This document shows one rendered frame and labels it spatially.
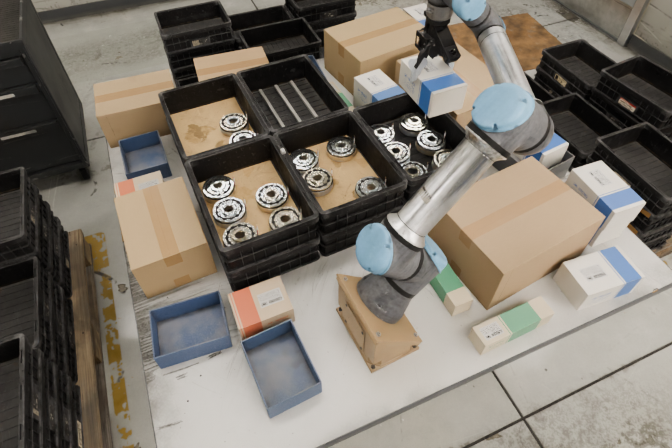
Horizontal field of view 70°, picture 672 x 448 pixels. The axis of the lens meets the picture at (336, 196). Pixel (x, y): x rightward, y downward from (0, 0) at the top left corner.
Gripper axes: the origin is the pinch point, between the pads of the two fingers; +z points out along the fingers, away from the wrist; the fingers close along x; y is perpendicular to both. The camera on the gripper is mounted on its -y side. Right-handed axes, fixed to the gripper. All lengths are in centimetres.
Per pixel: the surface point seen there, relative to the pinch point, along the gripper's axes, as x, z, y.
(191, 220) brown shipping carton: 83, 25, -4
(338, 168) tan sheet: 31.7, 28.4, 1.3
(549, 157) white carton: -40, 30, -22
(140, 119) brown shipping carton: 91, 30, 59
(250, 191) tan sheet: 63, 28, 3
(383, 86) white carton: -0.4, 23.1, 31.2
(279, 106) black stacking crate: 39, 28, 42
